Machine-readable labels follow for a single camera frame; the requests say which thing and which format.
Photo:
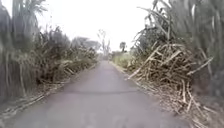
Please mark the dry stalk litter verge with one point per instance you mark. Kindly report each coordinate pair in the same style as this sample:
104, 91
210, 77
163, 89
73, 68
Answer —
186, 103
23, 101

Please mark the bare tree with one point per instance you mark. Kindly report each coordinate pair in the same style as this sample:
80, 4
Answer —
102, 41

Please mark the grey asphalt road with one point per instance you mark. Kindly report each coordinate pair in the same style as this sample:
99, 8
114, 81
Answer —
100, 100

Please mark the leafy tree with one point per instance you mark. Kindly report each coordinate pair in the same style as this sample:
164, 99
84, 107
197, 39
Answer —
85, 42

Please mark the pile of dry cane stalks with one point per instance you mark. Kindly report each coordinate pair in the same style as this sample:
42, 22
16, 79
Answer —
166, 66

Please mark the palm tree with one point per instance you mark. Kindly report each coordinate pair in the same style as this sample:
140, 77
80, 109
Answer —
122, 45

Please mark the tall cane plants stand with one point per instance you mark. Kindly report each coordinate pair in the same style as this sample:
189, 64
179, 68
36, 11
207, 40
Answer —
30, 56
196, 30

